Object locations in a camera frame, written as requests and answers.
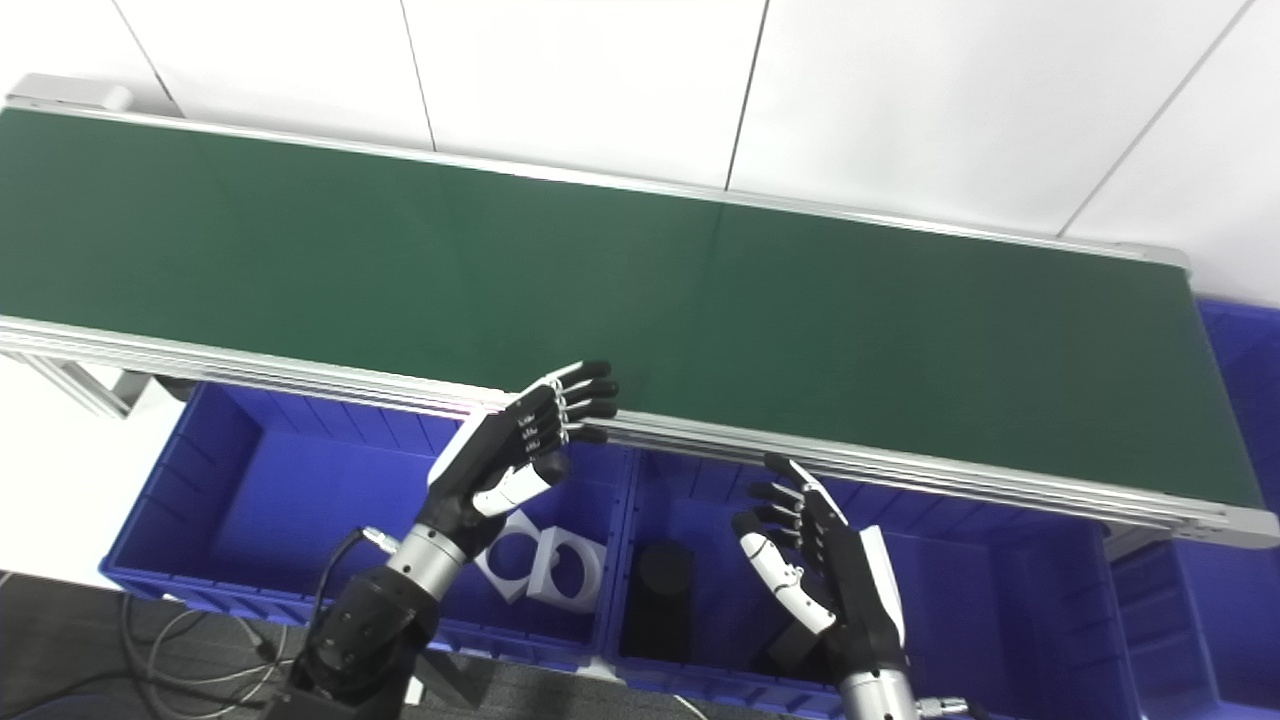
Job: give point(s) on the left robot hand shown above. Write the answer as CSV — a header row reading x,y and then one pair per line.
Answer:
x,y
485,455

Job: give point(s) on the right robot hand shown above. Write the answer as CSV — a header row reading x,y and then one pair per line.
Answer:
x,y
855,590

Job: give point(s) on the white square part with hole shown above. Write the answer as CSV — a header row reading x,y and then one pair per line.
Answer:
x,y
590,585
500,580

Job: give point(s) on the black block part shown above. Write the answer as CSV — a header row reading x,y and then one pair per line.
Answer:
x,y
790,650

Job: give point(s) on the blue plastic bin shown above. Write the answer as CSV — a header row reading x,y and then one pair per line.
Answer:
x,y
1230,620
270,500
1000,600

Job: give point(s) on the black cylinder part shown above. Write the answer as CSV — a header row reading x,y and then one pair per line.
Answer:
x,y
660,600

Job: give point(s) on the green conveyor belt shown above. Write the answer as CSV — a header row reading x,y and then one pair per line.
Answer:
x,y
600,280
300,375

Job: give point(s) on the grey conveyor end housing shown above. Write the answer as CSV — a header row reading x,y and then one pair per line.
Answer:
x,y
60,92

